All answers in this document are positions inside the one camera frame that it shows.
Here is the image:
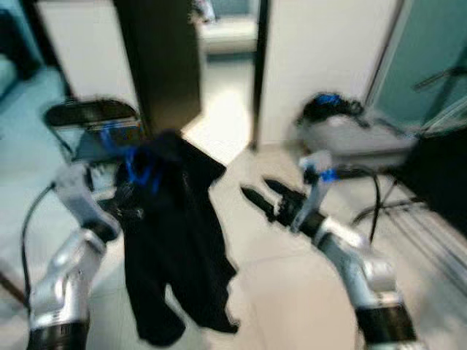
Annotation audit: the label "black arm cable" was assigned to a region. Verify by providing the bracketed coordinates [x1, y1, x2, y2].
[332, 166, 384, 245]
[20, 182, 61, 307]

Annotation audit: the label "dark brown door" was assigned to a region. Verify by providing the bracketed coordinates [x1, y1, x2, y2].
[113, 0, 204, 136]

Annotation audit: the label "blue wire clothes hanger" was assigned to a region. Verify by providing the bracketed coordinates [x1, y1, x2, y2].
[101, 119, 163, 195]

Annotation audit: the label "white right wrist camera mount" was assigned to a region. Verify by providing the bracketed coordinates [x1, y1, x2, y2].
[292, 151, 338, 234]

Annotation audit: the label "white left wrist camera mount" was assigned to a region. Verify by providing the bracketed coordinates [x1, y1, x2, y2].
[55, 164, 110, 228]

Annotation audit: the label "black and blue gear bundle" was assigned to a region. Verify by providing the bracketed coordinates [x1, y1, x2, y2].
[299, 93, 366, 125]

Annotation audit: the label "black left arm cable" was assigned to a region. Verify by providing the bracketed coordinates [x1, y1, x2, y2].
[20, 182, 61, 307]

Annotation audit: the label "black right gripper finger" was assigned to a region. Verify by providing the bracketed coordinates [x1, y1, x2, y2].
[241, 187, 278, 219]
[263, 178, 300, 203]

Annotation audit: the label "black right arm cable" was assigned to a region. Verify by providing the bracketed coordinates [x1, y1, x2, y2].
[332, 166, 384, 245]

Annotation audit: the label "black hanging clothes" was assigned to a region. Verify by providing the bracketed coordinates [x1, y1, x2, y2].
[398, 128, 467, 236]

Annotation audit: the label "white bed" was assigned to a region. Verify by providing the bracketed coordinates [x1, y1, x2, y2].
[197, 16, 258, 56]

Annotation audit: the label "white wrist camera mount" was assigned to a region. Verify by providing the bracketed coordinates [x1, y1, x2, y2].
[292, 151, 338, 234]
[55, 164, 110, 228]

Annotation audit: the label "black garment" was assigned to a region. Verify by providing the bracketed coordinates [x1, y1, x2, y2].
[117, 130, 242, 347]

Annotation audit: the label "grey storage box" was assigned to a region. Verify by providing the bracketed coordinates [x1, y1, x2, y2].
[299, 117, 418, 173]

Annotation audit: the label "black door frame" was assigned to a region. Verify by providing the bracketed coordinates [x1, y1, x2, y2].
[251, 0, 271, 151]

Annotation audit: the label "teal glass door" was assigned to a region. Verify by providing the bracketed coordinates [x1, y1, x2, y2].
[365, 0, 467, 133]

